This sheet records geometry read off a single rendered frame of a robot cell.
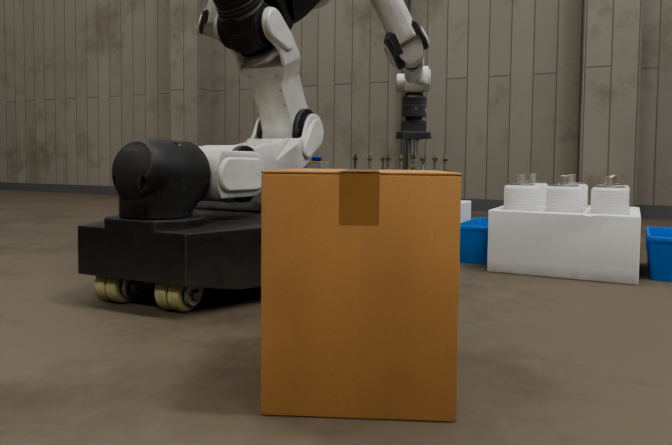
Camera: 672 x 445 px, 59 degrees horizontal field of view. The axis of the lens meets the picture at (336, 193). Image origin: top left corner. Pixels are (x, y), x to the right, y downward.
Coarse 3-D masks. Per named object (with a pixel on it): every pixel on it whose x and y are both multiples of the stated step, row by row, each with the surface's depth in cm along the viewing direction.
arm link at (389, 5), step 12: (372, 0) 177; (384, 0) 175; (396, 0) 176; (384, 12) 177; (396, 12) 176; (408, 12) 179; (384, 24) 180; (396, 24) 177; (408, 24) 178; (396, 36) 179; (408, 36) 179; (420, 36) 183; (384, 48) 187; (396, 48) 181
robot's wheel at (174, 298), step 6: (174, 288) 119; (180, 288) 119; (168, 294) 119; (174, 294) 118; (180, 294) 119; (168, 300) 119; (174, 300) 118; (180, 300) 119; (174, 306) 119; (180, 306) 119; (186, 306) 120; (192, 306) 122
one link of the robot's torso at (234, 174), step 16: (208, 160) 134; (224, 160) 134; (240, 160) 139; (256, 160) 145; (224, 176) 134; (240, 176) 139; (256, 176) 146; (208, 192) 135; (224, 192) 135; (240, 192) 141; (256, 192) 147
